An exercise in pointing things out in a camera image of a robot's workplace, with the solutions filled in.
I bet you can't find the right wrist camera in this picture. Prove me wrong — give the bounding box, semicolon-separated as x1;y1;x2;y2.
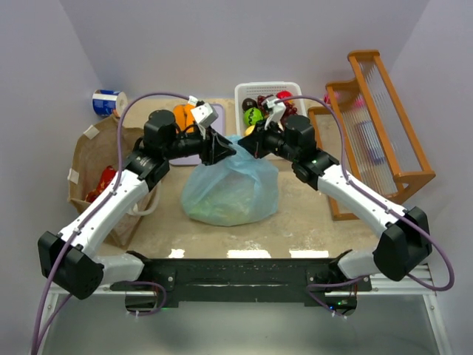
262;96;286;130

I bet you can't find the blue plastic bag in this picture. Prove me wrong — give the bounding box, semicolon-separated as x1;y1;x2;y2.
180;135;279;227

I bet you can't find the red snack packet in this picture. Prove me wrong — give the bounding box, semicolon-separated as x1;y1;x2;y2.
85;166;116;203

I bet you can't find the black base frame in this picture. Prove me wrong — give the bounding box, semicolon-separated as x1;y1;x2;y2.
110;258;372;315

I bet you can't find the wooden rack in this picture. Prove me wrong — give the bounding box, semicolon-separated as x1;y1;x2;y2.
307;50;435;204

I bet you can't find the red yellow peach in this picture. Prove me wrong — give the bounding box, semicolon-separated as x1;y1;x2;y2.
276;90;293;99

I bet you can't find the yellow lemon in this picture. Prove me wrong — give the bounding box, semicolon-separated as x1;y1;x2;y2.
244;125;255;137

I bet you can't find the white plastic basket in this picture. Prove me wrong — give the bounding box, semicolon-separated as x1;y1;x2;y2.
234;81;302;138

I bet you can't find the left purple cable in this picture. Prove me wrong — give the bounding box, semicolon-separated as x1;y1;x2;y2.
31;92;197;355

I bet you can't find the purple cable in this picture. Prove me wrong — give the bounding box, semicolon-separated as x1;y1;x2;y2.
31;92;197;355
275;95;456;291

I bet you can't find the lavender cutting board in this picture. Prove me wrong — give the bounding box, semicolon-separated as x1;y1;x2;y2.
170;104;225;166

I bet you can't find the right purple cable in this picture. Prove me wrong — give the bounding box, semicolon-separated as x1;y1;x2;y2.
275;95;456;291

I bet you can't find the toilet paper roll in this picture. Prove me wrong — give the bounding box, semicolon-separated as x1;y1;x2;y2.
92;89;128;118

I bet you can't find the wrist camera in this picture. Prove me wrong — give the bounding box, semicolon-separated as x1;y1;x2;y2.
188;95;218;137
262;96;286;130

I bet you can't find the purple grape bunch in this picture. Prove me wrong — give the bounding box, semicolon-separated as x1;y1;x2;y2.
256;95;297;120

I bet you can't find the orange sweet potato right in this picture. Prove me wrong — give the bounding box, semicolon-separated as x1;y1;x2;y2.
173;104;196;133

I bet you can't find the dark mangosteen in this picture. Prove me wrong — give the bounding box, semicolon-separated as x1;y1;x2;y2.
242;98;258;112

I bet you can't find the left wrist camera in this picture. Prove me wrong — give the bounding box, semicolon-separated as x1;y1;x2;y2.
188;95;218;137

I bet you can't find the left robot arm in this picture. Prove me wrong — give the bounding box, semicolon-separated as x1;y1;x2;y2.
38;104;236;300

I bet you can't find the brown paper grocery bag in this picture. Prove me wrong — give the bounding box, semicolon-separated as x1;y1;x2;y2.
68;115;161;247

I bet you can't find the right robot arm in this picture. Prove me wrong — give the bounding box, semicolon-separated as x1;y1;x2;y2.
238;115;432;281

